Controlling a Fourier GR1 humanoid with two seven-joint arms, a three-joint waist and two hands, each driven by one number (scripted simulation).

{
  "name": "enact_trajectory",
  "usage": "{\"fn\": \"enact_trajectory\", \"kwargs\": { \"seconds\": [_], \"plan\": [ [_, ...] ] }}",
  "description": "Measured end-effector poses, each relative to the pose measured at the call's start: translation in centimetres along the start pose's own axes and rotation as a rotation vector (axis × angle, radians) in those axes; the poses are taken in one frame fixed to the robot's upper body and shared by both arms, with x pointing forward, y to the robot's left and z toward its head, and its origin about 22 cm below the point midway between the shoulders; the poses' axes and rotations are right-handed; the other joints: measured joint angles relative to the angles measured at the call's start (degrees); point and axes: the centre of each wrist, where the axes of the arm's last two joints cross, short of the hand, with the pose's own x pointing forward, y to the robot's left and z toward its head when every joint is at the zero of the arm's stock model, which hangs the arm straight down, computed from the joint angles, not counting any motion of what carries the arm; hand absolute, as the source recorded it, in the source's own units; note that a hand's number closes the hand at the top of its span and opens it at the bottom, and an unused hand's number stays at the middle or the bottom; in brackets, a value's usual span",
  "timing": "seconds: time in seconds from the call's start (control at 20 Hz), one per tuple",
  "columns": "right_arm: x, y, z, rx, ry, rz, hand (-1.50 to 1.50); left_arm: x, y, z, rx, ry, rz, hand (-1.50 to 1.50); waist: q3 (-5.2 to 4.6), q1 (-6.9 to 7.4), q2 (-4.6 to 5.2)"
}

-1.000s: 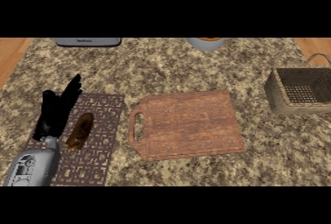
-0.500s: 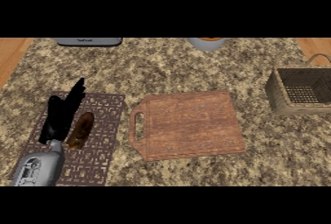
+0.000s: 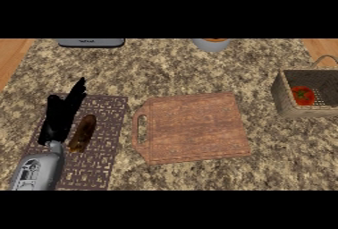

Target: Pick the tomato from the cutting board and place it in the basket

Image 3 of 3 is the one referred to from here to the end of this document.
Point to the red tomato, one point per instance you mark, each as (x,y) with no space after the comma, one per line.
(303,95)

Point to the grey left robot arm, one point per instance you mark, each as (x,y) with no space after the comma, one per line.
(37,171)

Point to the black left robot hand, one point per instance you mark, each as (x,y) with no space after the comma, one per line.
(59,116)

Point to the brown elongated vegetable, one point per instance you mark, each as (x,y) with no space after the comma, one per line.
(83,132)

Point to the brown wooden cutting board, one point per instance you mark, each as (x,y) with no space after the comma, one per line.
(189,128)

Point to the wicker basket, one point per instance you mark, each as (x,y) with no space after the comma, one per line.
(303,89)

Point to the brown patterned placemat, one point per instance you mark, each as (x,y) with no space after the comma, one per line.
(95,149)

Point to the grey cup with orange content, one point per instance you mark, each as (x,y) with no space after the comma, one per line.
(211,44)

